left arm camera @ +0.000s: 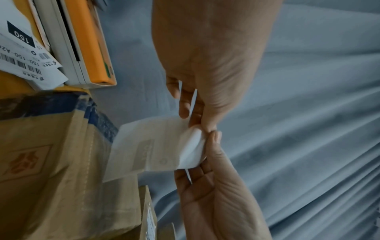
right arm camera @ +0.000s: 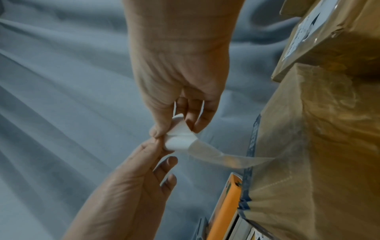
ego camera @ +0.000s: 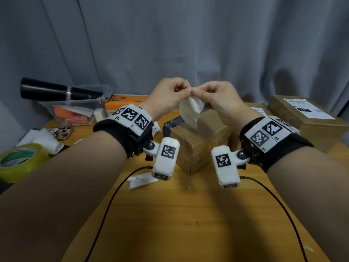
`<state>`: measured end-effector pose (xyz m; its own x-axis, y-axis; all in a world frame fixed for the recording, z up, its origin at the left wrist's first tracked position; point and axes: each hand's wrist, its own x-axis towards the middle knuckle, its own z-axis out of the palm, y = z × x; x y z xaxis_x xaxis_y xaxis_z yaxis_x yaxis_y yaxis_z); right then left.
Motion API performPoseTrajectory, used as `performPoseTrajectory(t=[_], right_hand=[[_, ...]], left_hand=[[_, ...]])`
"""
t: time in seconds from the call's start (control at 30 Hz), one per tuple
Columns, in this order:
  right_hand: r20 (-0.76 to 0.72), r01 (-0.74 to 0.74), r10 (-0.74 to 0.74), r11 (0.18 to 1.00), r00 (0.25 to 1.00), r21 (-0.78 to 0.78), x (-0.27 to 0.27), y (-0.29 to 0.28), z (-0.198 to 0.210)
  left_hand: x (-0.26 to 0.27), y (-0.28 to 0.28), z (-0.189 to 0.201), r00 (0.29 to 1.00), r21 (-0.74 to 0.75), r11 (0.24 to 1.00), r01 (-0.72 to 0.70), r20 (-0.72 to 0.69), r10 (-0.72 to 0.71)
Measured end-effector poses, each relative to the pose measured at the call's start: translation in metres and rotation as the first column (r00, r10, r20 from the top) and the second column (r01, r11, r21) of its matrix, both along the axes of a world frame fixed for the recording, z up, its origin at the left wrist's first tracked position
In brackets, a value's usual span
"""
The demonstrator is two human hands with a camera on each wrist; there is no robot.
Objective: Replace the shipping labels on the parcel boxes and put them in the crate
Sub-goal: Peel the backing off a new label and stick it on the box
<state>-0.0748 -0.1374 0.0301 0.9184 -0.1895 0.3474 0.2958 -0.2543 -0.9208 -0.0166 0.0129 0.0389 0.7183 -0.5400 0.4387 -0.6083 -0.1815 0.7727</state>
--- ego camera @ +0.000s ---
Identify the person's left hand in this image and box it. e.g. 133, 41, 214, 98
144, 77, 193, 122

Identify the person's right hand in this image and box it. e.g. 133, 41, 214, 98
191, 81, 257, 132

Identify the person's right forearm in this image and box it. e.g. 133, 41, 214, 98
267, 146, 349, 262

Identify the person's left forearm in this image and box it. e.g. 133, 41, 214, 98
0, 130, 129, 262

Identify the taped cardboard box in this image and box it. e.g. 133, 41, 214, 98
163, 108, 241, 175

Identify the grey curtain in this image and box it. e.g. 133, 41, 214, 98
0, 0, 349, 156

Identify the small cardboard box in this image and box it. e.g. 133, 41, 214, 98
243, 102, 274, 118

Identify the orange flat box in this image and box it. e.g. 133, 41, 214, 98
105, 94, 149, 111

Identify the small white block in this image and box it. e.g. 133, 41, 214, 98
93, 107, 109, 122

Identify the white paper scrap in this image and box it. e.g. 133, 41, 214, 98
127, 172, 159, 191

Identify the clear plastic storage bin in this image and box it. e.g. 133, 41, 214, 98
38, 84, 114, 126

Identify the orange packet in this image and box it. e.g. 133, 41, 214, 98
53, 106, 91, 126

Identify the large cardboard box white label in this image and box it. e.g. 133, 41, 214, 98
268, 95, 349, 154

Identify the smartphone with patterned case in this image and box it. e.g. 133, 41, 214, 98
46, 126, 74, 141

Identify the black rolled tube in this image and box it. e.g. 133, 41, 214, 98
20, 77, 104, 102

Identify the yellow green tape roll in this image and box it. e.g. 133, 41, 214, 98
0, 143, 51, 184

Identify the black wrist strap with markers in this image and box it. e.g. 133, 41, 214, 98
93, 104, 155, 159
239, 116, 314, 173

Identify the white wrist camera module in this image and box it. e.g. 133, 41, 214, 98
143, 137, 180, 181
210, 145, 251, 189

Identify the black cable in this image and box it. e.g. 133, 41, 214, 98
240, 176, 309, 262
84, 166, 153, 262

